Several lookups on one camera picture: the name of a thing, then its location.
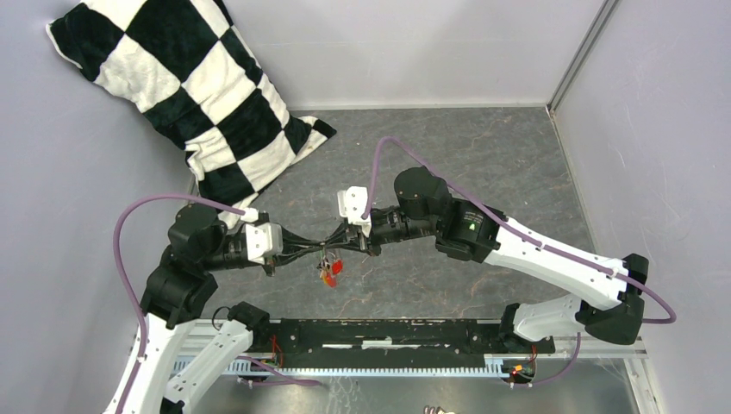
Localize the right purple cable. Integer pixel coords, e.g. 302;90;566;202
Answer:
360;135;678;390

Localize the black white checkered pillow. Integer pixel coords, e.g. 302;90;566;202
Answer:
46;0;335;227

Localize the corner aluminium post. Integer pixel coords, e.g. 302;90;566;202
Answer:
546;0;621;116

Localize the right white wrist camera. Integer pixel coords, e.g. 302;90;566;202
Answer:
336;186;372;237

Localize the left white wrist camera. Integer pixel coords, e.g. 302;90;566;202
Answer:
241;208;283;265

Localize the red key tag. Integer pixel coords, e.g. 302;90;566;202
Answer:
320;259;343;288

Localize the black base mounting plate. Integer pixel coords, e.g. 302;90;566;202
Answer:
248;319;555;368

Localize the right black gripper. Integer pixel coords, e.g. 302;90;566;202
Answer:
323;206;438;258

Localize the purple cable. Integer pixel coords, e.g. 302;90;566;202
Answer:
111;192;324;414
360;135;678;390

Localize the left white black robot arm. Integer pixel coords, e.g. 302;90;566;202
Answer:
106;196;319;413

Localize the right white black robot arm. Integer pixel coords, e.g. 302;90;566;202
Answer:
337;167;649;352

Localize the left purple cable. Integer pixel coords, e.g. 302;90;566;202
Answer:
111;192;324;414

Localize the slotted white cable duct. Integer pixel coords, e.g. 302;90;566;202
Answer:
219;356;515;379

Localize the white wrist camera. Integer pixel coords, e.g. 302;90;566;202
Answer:
241;208;283;265
336;186;372;237

